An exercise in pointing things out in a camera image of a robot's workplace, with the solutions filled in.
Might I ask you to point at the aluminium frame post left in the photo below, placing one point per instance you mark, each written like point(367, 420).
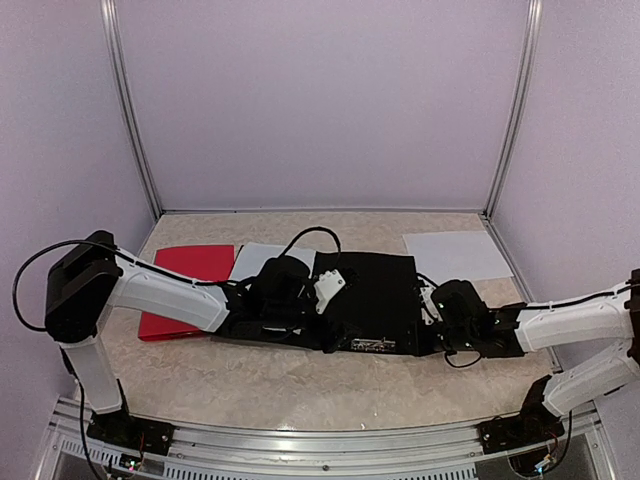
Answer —
point(114, 43)

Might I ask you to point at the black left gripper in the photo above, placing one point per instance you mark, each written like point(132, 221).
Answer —
point(337, 338)

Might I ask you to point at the aluminium frame post right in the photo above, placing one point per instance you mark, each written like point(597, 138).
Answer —
point(518, 104)

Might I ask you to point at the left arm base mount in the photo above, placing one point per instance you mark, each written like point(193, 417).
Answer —
point(130, 432)

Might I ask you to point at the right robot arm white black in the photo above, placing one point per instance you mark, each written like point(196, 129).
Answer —
point(518, 329)

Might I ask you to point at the aluminium frame post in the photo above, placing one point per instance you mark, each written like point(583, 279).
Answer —
point(114, 43)
point(518, 104)

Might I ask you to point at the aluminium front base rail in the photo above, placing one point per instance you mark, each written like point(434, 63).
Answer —
point(196, 451)

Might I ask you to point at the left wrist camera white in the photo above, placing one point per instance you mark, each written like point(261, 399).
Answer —
point(327, 286)

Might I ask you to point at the white paper sheet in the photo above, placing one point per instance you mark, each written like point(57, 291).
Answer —
point(465, 255)

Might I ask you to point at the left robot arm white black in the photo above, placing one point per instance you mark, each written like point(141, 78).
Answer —
point(97, 276)

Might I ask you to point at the aluminium frame rail back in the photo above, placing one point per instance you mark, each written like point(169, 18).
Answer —
point(472, 211)

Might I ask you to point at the black clip file folder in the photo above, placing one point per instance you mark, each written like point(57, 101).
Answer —
point(383, 299)

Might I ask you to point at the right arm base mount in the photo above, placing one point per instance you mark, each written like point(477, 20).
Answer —
point(518, 431)

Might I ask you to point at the red clip file folder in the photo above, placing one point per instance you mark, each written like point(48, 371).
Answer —
point(205, 262)

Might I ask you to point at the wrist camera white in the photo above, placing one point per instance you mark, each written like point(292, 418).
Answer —
point(430, 312)
point(327, 286)

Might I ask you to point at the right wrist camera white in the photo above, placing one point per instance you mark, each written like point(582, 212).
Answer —
point(430, 312)

